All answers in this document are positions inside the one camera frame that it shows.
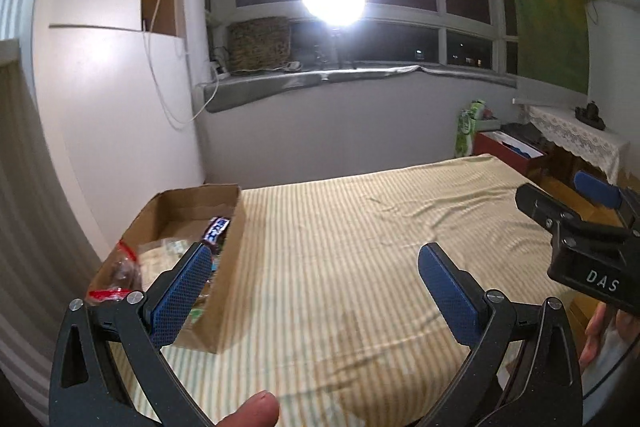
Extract dark cloth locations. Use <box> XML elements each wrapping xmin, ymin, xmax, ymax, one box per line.
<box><xmin>500</xmin><ymin>122</ymin><xmax>544</xmax><ymax>146</ymax></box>

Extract dark figurine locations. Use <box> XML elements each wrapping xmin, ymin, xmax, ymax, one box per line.
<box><xmin>573</xmin><ymin>100</ymin><xmax>607</xmax><ymax>130</ymax></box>

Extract green gift bag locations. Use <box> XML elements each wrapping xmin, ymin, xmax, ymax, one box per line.
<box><xmin>453</xmin><ymin>99</ymin><xmax>501</xmax><ymax>158</ymax></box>

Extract leopard print cushion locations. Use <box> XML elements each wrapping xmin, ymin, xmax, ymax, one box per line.
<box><xmin>227</xmin><ymin>15</ymin><xmax>293</xmax><ymax>73</ymax></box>

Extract white wardrobe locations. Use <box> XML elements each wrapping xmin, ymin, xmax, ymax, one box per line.
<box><xmin>32</xmin><ymin>0</ymin><xmax>211</xmax><ymax>249</ymax></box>

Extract black tripod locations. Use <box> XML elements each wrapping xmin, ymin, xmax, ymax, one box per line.
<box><xmin>320</xmin><ymin>27</ymin><xmax>359</xmax><ymax>70</ymax></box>

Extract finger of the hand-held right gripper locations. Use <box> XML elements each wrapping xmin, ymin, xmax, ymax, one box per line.
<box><xmin>515</xmin><ymin>182</ymin><xmax>589</xmax><ymax>234</ymax></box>
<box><xmin>573</xmin><ymin>170</ymin><xmax>640</xmax><ymax>229</ymax></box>

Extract yellow-green wall map poster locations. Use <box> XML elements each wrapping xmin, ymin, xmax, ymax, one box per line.
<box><xmin>492</xmin><ymin>0</ymin><xmax>591</xmax><ymax>96</ymax></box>

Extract sandwich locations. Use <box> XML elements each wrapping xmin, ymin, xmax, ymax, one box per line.
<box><xmin>137</xmin><ymin>239</ymin><xmax>194</xmax><ymax>273</ymax></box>

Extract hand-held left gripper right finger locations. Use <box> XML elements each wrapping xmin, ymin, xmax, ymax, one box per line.
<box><xmin>417</xmin><ymin>243</ymin><xmax>583</xmax><ymax>427</ymax></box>

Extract person's left hand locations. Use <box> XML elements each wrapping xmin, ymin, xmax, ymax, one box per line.
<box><xmin>214</xmin><ymin>391</ymin><xmax>281</xmax><ymax>427</ymax></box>

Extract dark wooden cabinet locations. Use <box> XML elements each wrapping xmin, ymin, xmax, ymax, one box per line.
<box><xmin>542</xmin><ymin>141</ymin><xmax>617</xmax><ymax>208</ymax></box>

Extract brown chocolate bar packet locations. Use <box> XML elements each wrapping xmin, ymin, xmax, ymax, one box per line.
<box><xmin>201</xmin><ymin>216</ymin><xmax>232</xmax><ymax>244</ymax></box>

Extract lace-covered side table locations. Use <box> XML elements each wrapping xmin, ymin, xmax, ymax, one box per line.
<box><xmin>512</xmin><ymin>96</ymin><xmax>631</xmax><ymax>188</ymax></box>

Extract white cable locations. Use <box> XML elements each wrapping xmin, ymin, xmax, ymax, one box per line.
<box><xmin>142</xmin><ymin>0</ymin><xmax>221</xmax><ymax>126</ymax></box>

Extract red cardboard box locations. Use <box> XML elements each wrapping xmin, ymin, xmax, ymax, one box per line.
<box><xmin>473</xmin><ymin>129</ymin><xmax>549</xmax><ymax>180</ymax></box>

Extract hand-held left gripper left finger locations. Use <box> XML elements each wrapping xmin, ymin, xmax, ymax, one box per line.
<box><xmin>49</xmin><ymin>242</ymin><xmax>221</xmax><ymax>427</ymax></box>

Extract person's right hand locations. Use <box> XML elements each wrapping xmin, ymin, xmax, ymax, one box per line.
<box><xmin>580</xmin><ymin>302</ymin><xmax>636</xmax><ymax>368</ymax></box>

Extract red-wrapped dark candy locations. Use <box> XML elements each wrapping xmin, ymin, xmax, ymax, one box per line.
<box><xmin>87</xmin><ymin>241</ymin><xmax>144</xmax><ymax>308</ymax></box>

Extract striped yellow bed sheet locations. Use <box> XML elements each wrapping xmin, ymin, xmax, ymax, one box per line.
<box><xmin>107</xmin><ymin>154</ymin><xmax>577</xmax><ymax>427</ymax></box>

